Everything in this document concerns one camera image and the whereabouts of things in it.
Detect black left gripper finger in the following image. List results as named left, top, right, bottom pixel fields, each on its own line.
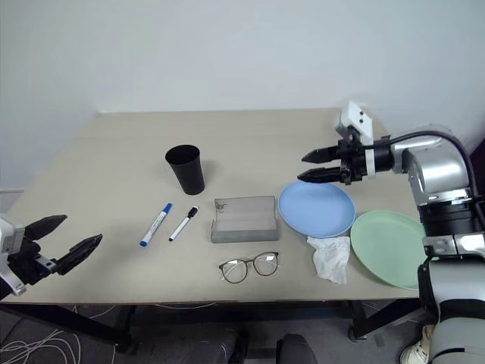
left=56, top=234, right=104, bottom=276
left=23, top=215, right=68, bottom=241

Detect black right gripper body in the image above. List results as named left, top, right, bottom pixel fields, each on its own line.
left=335, top=127, right=371, bottom=187

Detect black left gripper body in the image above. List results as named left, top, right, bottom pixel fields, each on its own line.
left=5, top=237, right=60, bottom=287

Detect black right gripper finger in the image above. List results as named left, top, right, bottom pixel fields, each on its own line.
left=301, top=146, right=342, bottom=165
left=297, top=165, right=344, bottom=186

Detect blue whiteboard marker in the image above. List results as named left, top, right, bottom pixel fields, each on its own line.
left=139, top=202, right=174, bottom=249

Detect white tissue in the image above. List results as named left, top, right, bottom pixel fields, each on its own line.
left=305, top=235, right=352, bottom=285

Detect green plate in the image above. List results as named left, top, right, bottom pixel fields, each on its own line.
left=349, top=210, right=431, bottom=291

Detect grey glasses case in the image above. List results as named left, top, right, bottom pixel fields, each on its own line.
left=209, top=195, right=281, bottom=244

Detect brown round-framed glasses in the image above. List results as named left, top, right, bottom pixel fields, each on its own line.
left=217, top=250, right=280, bottom=284

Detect black whiteboard marker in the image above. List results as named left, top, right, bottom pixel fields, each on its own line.
left=168, top=206, right=199, bottom=243

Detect blue plate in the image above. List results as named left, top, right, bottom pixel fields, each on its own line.
left=277, top=179, right=357, bottom=240

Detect black table leg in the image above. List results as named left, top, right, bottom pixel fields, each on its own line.
left=0, top=303, right=138, bottom=354
left=346, top=299, right=422, bottom=341

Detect black plastic cup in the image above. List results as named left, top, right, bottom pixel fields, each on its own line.
left=164, top=144, right=206, bottom=196

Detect grey patterned rounded shape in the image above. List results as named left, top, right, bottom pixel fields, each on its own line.
left=143, top=328, right=251, bottom=364

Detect white sneaker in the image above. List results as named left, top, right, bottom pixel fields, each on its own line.
left=400, top=324, right=437, bottom=364

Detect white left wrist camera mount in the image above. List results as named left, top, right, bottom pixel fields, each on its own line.
left=0, top=214, right=28, bottom=297

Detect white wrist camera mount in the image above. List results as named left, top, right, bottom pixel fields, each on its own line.
left=335, top=100, right=377, bottom=179
left=0, top=214, right=28, bottom=297

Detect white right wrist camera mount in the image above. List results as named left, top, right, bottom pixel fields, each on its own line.
left=335, top=100, right=377, bottom=179

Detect white cable on floor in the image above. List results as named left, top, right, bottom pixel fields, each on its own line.
left=0, top=303, right=117, bottom=364

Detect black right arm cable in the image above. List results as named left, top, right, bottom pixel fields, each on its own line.
left=373, top=130, right=485, bottom=228

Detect thin white cable under table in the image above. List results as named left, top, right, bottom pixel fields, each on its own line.
left=150, top=301, right=217, bottom=309

